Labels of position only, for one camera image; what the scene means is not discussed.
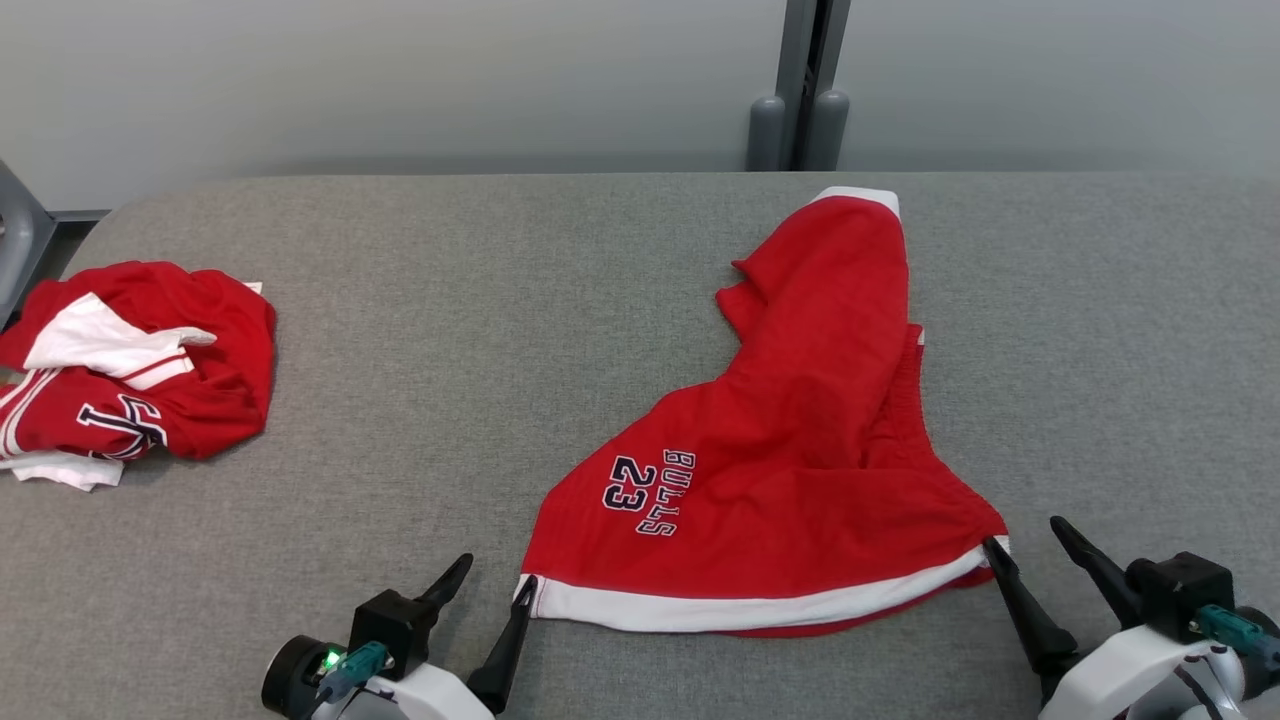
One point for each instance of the grey slanted partition leg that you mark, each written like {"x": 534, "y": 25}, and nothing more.
{"x": 20, "y": 250}

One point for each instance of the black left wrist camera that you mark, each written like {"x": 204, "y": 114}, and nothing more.
{"x": 390, "y": 620}

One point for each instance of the red Bulls 23 shorts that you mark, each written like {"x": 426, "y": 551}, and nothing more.
{"x": 800, "y": 450}

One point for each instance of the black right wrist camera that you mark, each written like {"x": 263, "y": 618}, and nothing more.
{"x": 1180, "y": 590}

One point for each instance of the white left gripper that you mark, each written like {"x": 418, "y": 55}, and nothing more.
{"x": 420, "y": 700}

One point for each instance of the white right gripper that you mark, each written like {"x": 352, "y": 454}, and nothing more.
{"x": 1130, "y": 680}

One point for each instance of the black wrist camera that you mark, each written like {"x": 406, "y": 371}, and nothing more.
{"x": 1180, "y": 590}
{"x": 390, "y": 620}

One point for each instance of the grey cylindrical post foot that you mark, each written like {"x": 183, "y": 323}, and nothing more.
{"x": 767, "y": 135}
{"x": 832, "y": 130}

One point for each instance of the grey metal partition post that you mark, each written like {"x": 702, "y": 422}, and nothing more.
{"x": 800, "y": 50}

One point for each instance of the red white sports jersey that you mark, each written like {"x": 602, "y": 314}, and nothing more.
{"x": 220, "y": 380}

